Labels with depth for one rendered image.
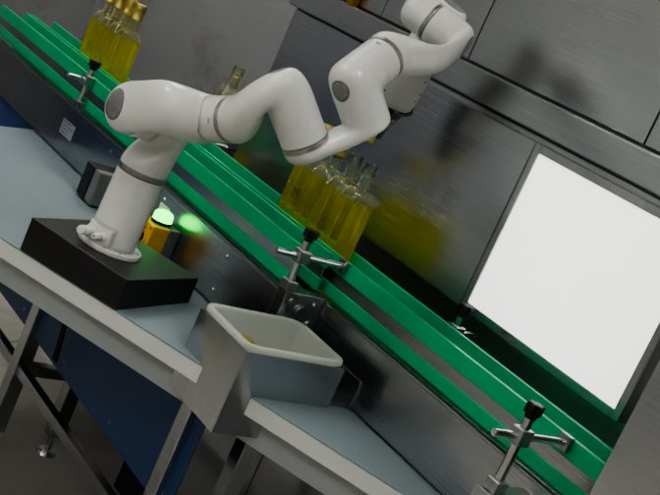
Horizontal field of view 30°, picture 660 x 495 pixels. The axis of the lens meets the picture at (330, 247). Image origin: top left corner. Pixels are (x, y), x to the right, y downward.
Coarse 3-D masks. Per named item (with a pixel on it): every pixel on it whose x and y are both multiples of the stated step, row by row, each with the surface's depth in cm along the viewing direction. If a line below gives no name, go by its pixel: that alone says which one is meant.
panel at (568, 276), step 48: (528, 192) 226; (576, 192) 218; (528, 240) 224; (576, 240) 215; (624, 240) 208; (480, 288) 231; (528, 288) 222; (576, 288) 213; (624, 288) 206; (528, 336) 219; (576, 336) 211; (624, 336) 204; (624, 384) 202
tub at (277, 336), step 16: (208, 304) 217; (224, 320) 212; (240, 320) 222; (256, 320) 224; (272, 320) 227; (288, 320) 229; (240, 336) 208; (256, 336) 226; (272, 336) 228; (288, 336) 230; (304, 336) 228; (256, 352) 206; (272, 352) 208; (288, 352) 210; (304, 352) 226; (320, 352) 223
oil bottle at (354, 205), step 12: (348, 192) 241; (360, 192) 240; (336, 204) 243; (348, 204) 241; (360, 204) 241; (372, 204) 242; (336, 216) 243; (348, 216) 240; (360, 216) 242; (324, 228) 245; (336, 228) 242; (348, 228) 241; (360, 228) 243; (324, 240) 244; (336, 240) 242; (348, 240) 243; (348, 252) 244
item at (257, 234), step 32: (0, 32) 360; (32, 32) 342; (64, 64) 324; (96, 96) 307; (192, 160) 267; (192, 192) 264; (224, 192) 255; (224, 224) 253; (256, 224) 244; (256, 256) 242; (288, 256) 235
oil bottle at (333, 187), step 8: (336, 176) 247; (344, 176) 246; (328, 184) 247; (336, 184) 246; (344, 184) 245; (352, 184) 246; (328, 192) 247; (336, 192) 245; (320, 200) 248; (328, 200) 246; (320, 208) 248; (328, 208) 246; (312, 216) 249; (320, 216) 247; (328, 216) 246; (312, 224) 249; (320, 224) 247; (320, 232) 246
